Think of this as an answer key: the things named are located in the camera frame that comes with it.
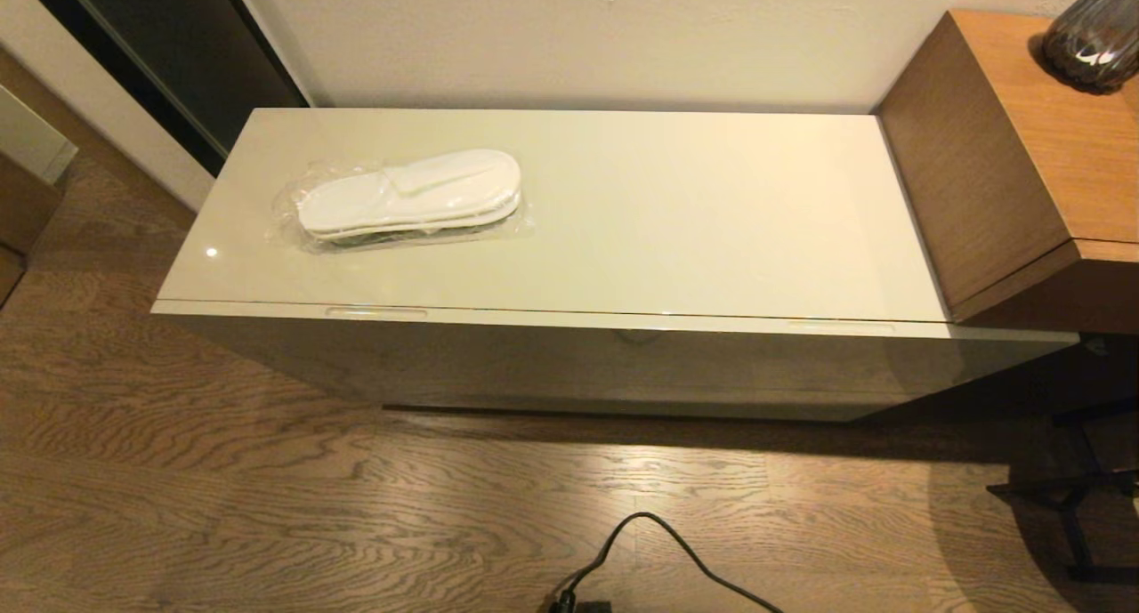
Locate black floor cable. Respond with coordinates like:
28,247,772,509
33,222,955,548
547,512,786,613

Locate brown wooden box furniture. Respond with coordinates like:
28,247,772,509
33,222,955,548
0,150,63,308

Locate black metal stand legs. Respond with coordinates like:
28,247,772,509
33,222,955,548
986,399,1139,585

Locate glossy white cabinet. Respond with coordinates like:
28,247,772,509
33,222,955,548
149,106,1079,423

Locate dark ribbed glass vase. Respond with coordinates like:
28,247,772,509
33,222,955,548
1041,0,1139,95

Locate white slippers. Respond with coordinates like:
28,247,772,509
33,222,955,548
265,148,537,255

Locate white door frame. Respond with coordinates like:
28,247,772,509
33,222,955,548
0,0,216,212

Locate white flat panel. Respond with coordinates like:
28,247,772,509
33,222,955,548
0,84,79,185

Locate brown wooden side cabinet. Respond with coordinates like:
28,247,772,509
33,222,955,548
876,8,1139,335

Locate dark door panel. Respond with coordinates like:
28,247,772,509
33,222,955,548
13,0,311,177

